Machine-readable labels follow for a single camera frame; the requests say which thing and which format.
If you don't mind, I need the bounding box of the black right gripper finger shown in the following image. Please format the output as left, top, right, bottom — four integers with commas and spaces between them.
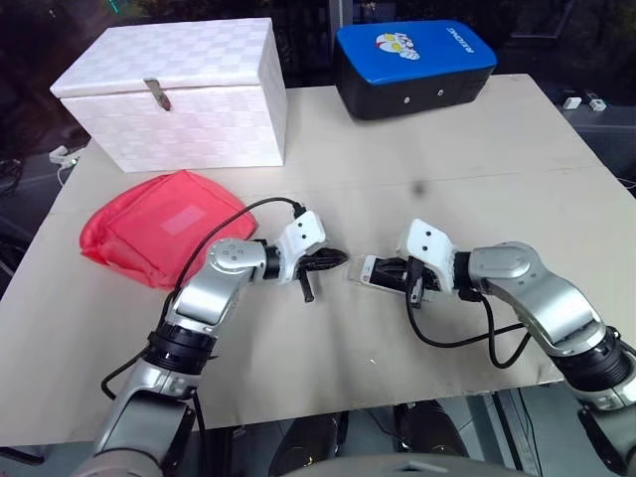
373, 275, 411, 295
375, 256, 411, 277

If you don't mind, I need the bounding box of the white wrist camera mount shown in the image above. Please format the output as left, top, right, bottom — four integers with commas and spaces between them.
396, 218, 457, 292
273, 210, 328, 285

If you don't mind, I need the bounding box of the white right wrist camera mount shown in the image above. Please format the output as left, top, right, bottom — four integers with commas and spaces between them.
396, 218, 457, 292

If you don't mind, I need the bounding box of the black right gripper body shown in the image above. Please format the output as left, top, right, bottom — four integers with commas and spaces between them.
407, 258, 444, 310

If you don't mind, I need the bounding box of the white smartphone with black screen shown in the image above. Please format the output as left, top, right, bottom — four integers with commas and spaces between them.
353, 255, 398, 294

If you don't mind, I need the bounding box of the dark rounded shape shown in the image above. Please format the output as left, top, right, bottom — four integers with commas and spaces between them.
393, 399, 469, 459
268, 412, 350, 477

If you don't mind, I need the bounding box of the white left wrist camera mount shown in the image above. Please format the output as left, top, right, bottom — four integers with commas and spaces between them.
273, 210, 328, 285

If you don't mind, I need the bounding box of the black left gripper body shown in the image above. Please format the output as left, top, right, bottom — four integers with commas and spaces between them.
293, 252, 324, 283

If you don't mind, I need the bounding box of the metal box latch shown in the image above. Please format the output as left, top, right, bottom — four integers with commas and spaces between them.
143, 78, 173, 112

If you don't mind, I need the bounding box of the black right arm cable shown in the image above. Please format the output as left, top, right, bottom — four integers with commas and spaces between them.
408, 288, 532, 370

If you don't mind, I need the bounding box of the red fabric pouch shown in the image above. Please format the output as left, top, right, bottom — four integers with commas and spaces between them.
79, 169, 259, 290

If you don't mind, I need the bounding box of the white checkered storage box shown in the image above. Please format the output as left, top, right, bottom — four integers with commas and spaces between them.
50, 17, 289, 174

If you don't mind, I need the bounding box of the clear plastic phone case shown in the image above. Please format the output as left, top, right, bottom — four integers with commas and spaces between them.
348, 254, 399, 296

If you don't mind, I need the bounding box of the blue and black padded case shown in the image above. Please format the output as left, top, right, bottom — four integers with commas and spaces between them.
333, 19, 499, 121

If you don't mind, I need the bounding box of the white power strip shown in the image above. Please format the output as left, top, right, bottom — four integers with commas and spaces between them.
48, 145, 81, 169

